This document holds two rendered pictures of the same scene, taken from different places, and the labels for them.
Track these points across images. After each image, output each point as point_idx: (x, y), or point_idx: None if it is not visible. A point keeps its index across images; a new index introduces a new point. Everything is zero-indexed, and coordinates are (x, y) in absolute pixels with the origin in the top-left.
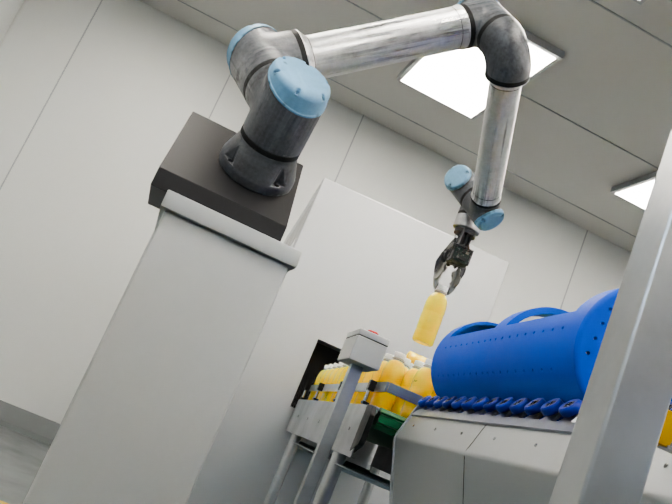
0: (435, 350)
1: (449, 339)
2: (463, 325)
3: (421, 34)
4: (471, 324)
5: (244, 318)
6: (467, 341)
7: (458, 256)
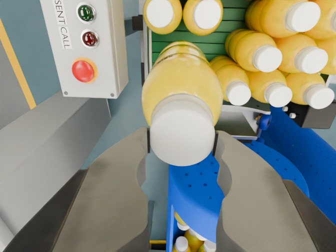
0: (169, 169)
1: (169, 205)
2: (191, 215)
3: None
4: (195, 229)
5: None
6: (166, 243)
7: None
